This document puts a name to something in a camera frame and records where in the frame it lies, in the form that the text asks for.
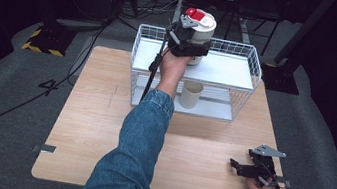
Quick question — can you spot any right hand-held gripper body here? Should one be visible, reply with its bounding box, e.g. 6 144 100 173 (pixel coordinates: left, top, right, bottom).
242 141 288 189

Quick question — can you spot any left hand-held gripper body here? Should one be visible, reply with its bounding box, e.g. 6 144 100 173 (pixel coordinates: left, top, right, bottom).
163 12 202 60

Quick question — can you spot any white cup with red lid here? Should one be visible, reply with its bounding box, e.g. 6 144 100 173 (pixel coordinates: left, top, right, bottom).
176 6 220 70

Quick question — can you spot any white wire shelf rack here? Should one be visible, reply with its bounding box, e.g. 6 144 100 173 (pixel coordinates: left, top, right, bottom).
123 22 268 126

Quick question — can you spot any white paper cup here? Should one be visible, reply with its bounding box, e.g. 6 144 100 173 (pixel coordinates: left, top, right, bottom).
177 78 206 111

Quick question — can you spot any black chair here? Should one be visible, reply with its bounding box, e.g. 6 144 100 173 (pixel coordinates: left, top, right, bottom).
213 0 287 59

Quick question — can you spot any black slanted stand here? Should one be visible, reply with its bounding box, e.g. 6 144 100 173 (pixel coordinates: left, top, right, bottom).
257 0 337 100

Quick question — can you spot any yellow black striped stand base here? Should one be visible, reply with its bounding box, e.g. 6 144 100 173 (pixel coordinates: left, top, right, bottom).
20 18 79 60

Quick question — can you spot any left hand-held gripper cable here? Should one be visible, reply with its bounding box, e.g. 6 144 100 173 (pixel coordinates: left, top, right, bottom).
139 25 173 105

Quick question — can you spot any bundle of floor cables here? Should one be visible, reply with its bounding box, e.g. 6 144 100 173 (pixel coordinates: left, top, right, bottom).
112 0 180 31

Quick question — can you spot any long black floor cable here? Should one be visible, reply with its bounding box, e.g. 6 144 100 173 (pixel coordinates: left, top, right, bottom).
0 3 112 189

